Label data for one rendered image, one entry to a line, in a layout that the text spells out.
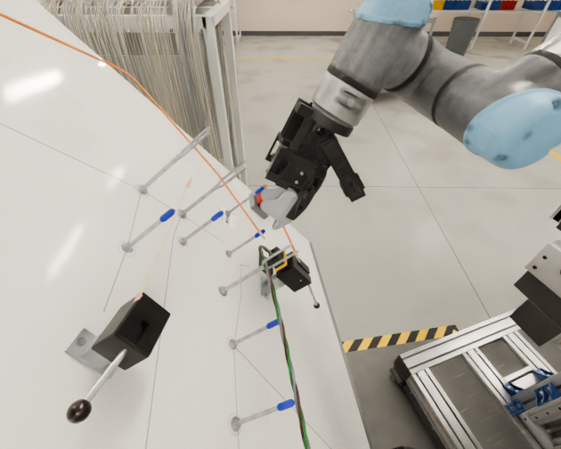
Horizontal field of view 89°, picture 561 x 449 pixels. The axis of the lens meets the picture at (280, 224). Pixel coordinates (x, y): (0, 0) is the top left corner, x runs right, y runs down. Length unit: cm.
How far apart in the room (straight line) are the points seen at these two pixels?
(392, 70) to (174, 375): 43
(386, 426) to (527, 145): 147
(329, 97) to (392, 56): 8
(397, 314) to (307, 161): 160
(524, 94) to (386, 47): 14
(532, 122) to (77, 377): 45
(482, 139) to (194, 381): 40
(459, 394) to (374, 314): 56
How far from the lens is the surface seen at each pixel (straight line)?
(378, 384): 171
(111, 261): 37
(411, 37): 41
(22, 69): 52
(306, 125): 41
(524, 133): 35
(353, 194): 46
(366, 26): 40
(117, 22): 109
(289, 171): 42
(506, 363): 179
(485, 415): 163
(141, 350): 26
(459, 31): 735
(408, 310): 196
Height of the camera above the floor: 158
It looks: 44 degrees down
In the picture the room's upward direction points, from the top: straight up
